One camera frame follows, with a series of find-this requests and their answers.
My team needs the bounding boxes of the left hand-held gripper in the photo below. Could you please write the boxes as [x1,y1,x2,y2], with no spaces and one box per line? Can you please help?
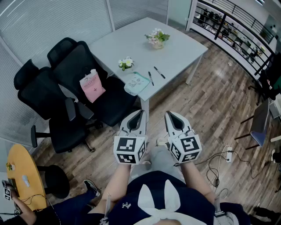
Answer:
[113,109,148,165]

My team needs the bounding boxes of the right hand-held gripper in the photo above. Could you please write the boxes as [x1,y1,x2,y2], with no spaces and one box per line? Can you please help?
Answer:
[165,111,202,164]

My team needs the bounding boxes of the teal pencil pouch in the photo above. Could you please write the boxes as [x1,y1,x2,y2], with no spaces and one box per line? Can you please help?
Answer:
[124,72,151,97]

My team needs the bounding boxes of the person's left forearm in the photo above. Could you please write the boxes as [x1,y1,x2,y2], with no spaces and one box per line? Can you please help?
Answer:
[101,163,132,204]

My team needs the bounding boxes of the person's right forearm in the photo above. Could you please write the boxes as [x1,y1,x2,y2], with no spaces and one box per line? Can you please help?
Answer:
[180,162,216,203]

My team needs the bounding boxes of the person's grey trousers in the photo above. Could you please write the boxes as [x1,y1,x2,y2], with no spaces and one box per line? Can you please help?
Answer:
[131,145,186,183]

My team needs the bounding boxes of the pink paper bag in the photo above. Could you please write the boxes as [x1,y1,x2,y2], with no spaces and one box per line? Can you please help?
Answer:
[79,69,106,103]

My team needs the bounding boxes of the white power strip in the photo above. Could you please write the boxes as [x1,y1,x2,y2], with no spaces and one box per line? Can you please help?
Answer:
[226,146,234,163]

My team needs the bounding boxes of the white flowers in pot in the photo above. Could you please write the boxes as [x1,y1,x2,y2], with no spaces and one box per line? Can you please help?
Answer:
[118,56,135,72]

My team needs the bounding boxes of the person's navy shirt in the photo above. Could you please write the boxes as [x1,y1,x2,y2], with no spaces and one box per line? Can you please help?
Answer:
[108,170,217,225]

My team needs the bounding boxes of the grey chair with wooden legs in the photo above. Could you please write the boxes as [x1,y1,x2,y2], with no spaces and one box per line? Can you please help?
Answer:
[234,98,271,150]

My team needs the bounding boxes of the black mesh office chair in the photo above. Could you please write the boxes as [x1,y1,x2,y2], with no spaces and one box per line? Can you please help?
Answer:
[14,58,96,154]
[47,37,141,127]

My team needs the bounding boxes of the pink flowers in pot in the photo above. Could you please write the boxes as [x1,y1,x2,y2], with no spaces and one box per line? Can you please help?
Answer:
[144,28,171,49]

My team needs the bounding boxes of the black round stool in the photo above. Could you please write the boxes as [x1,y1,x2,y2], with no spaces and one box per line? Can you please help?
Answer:
[37,164,70,200]

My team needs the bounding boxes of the black swivel chair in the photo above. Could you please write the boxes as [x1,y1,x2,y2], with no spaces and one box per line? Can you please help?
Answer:
[248,52,281,106]

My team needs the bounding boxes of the round yellow wooden table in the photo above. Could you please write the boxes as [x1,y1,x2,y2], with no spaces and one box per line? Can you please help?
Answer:
[6,144,47,211]

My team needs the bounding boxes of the black metal railing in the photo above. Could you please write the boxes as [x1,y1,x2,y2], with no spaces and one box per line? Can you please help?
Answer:
[193,0,281,76]

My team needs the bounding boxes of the small black device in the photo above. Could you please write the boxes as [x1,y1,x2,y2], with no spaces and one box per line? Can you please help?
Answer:
[7,178,20,198]

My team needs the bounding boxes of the black floor cable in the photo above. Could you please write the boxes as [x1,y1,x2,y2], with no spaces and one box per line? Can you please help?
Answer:
[195,144,274,194]

